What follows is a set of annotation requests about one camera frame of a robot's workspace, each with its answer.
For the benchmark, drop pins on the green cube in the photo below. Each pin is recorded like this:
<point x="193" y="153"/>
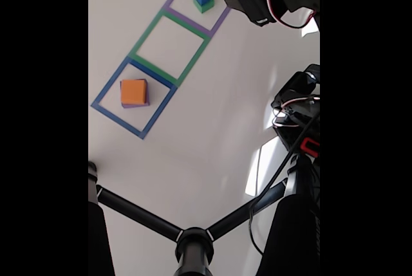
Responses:
<point x="206" y="7"/>

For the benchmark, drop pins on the orange cube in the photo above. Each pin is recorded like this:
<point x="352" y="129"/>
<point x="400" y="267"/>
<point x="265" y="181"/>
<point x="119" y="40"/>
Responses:
<point x="133" y="91"/>

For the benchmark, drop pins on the large purple cube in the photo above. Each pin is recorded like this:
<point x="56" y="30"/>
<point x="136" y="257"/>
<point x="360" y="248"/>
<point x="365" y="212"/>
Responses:
<point x="135" y="106"/>

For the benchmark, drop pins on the purple tape square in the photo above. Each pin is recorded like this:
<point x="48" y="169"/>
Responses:
<point x="220" y="20"/>

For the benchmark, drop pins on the green tape square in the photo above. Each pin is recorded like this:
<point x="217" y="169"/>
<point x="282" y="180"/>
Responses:
<point x="150" y="31"/>

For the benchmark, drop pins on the red clamp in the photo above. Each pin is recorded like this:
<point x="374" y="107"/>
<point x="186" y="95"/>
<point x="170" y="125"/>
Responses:
<point x="310" y="147"/>

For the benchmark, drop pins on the blue tape square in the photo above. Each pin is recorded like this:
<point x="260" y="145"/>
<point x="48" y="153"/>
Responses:
<point x="119" y="120"/>

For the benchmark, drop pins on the black tripod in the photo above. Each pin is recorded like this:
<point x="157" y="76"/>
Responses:
<point x="193" y="244"/>

